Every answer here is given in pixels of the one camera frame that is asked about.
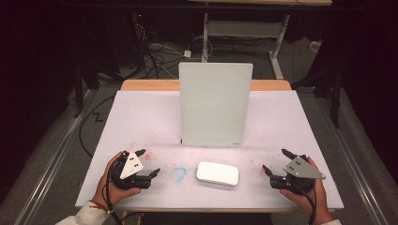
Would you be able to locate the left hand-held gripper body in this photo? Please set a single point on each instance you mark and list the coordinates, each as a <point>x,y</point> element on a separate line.
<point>131,167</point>

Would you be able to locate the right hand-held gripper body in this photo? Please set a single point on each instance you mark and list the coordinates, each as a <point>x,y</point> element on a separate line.
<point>300,168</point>

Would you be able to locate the white whiteboard eraser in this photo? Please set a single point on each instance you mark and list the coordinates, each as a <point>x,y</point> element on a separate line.
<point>217,173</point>

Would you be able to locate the white whiteboard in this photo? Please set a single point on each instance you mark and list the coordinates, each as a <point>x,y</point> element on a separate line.
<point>216,103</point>

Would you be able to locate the person's left hand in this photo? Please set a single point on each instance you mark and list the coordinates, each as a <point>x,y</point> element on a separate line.
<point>109,193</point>

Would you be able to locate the person's right hand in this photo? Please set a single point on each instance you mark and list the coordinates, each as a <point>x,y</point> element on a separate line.
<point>313,203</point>

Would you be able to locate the white table cover sheet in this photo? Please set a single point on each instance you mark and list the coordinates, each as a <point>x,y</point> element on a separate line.
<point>150,118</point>

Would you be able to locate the wooden table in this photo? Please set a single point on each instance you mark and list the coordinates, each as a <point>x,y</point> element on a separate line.
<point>150,85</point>

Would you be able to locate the white power adapter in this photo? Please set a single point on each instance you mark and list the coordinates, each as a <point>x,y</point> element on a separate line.
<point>187,53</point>

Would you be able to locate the small white box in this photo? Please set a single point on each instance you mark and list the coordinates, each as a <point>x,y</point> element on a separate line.
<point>315,46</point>

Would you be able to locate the metal floor rail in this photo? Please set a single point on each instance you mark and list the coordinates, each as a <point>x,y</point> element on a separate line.
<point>53,162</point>
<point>353,165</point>

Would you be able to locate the white metal desk frame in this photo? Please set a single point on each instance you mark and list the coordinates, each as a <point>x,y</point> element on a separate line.
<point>244,28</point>

